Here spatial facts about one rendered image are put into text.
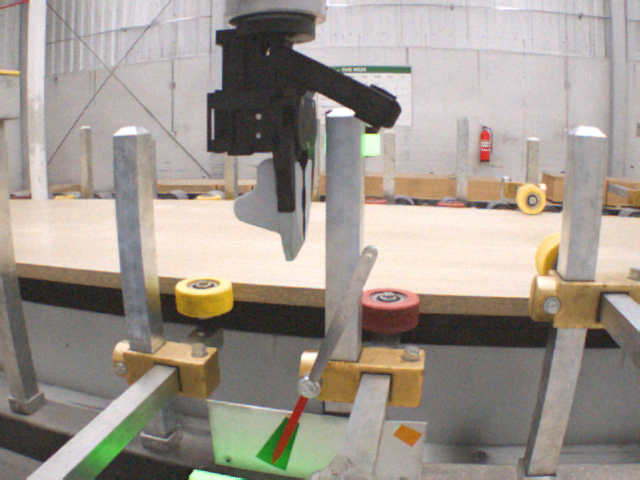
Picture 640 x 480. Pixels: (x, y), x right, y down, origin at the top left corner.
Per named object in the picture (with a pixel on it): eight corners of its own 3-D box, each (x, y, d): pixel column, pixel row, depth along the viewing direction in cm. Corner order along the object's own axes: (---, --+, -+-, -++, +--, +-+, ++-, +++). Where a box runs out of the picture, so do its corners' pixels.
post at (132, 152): (174, 482, 64) (136, 126, 54) (153, 477, 64) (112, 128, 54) (184, 468, 67) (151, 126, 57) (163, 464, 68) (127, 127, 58)
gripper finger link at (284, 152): (285, 206, 46) (284, 109, 44) (304, 206, 45) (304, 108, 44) (269, 214, 41) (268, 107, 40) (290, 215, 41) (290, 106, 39)
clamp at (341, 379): (419, 408, 53) (424, 368, 52) (299, 399, 56) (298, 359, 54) (421, 385, 58) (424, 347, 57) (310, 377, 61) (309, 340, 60)
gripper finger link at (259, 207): (242, 257, 48) (239, 157, 46) (304, 260, 46) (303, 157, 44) (229, 265, 45) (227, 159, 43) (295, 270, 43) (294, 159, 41)
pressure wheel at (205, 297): (246, 360, 71) (242, 283, 68) (195, 373, 66) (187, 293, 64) (221, 342, 77) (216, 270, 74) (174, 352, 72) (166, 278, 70)
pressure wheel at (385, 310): (412, 389, 62) (419, 305, 59) (350, 385, 63) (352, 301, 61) (414, 363, 70) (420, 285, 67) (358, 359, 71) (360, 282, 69)
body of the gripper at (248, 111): (237, 155, 50) (237, 37, 47) (323, 155, 48) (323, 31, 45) (205, 160, 42) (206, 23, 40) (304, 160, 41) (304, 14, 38)
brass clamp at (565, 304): (650, 331, 45) (658, 286, 44) (536, 330, 48) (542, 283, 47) (630, 312, 51) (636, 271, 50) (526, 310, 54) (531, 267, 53)
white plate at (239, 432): (418, 490, 55) (427, 424, 53) (214, 465, 60) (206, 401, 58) (418, 487, 56) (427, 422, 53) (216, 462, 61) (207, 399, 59)
